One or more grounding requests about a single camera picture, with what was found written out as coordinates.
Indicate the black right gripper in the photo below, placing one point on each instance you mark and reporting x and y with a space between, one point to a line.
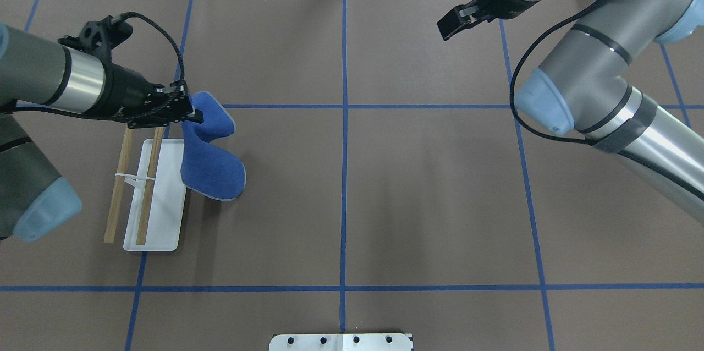
503 3

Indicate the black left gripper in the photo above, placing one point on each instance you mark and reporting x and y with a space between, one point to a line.
125 93

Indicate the blue and grey towel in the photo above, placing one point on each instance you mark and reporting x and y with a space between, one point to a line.
209 169

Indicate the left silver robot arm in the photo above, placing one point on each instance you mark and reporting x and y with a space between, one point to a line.
71 81

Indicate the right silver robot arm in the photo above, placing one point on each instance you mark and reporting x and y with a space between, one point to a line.
578 93

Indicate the white wooden towel rack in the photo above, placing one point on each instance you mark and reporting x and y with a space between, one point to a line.
157 203

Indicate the white camera mast pedestal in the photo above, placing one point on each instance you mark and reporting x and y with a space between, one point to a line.
343 341

